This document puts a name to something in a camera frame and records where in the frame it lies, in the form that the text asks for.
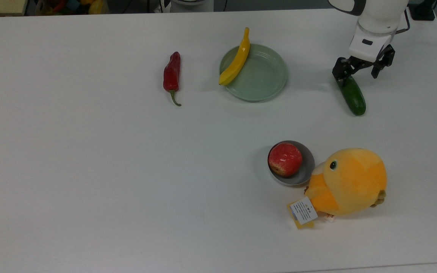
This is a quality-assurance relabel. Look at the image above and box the orange plush toy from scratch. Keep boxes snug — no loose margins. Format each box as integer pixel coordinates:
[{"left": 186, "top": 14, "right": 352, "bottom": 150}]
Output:
[{"left": 304, "top": 148, "right": 388, "bottom": 217}]

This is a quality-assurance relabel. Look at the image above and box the white paper toy tag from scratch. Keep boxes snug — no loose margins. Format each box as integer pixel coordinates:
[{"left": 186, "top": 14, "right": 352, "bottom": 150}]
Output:
[{"left": 290, "top": 196, "right": 319, "bottom": 225}]

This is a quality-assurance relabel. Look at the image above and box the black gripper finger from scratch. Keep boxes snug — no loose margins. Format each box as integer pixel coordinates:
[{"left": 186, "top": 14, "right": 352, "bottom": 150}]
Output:
[
  {"left": 371, "top": 45, "right": 396, "bottom": 79},
  {"left": 332, "top": 57, "right": 357, "bottom": 87}
]

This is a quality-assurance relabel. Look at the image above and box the yellow banana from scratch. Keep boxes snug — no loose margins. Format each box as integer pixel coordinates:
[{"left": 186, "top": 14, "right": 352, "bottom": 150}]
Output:
[{"left": 219, "top": 27, "right": 251, "bottom": 86}]

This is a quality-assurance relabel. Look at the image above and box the dark robot arm cable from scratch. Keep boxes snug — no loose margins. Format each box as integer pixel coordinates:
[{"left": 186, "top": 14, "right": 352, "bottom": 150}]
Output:
[{"left": 395, "top": 8, "right": 411, "bottom": 35}]

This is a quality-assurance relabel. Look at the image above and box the pale green plate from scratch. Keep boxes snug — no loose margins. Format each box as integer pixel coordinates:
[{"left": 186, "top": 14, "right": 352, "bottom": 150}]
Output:
[{"left": 219, "top": 44, "right": 288, "bottom": 102}]

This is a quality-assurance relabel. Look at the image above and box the yellow paper toy tag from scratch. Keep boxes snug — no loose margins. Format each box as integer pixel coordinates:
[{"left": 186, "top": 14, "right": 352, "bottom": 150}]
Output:
[{"left": 287, "top": 203, "right": 315, "bottom": 230}]

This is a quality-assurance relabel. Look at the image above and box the red chili pepper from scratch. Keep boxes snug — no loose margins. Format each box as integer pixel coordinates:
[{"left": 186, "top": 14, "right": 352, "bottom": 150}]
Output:
[{"left": 163, "top": 52, "right": 182, "bottom": 107}]

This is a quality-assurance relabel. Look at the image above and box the red apple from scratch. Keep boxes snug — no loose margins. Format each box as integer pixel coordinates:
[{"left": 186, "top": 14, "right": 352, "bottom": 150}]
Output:
[{"left": 268, "top": 143, "right": 303, "bottom": 178}]

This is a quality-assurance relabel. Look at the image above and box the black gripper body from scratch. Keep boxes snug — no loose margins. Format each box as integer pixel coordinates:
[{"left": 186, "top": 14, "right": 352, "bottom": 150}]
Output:
[{"left": 350, "top": 56, "right": 375, "bottom": 71}]

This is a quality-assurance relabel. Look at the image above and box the box of colourful toys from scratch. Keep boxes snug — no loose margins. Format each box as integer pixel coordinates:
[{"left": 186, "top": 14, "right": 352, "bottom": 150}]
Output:
[{"left": 34, "top": 0, "right": 109, "bottom": 16}]

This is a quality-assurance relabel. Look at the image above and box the green cucumber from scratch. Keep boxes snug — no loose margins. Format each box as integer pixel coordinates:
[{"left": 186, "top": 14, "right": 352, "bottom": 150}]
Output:
[{"left": 337, "top": 75, "right": 367, "bottom": 116}]

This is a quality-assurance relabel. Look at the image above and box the small grey bowl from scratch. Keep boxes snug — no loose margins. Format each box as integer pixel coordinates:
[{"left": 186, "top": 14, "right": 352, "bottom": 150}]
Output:
[{"left": 267, "top": 140, "right": 316, "bottom": 186}]

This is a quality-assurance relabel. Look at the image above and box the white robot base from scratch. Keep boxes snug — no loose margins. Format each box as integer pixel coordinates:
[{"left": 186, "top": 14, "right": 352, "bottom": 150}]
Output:
[{"left": 161, "top": 0, "right": 215, "bottom": 13}]

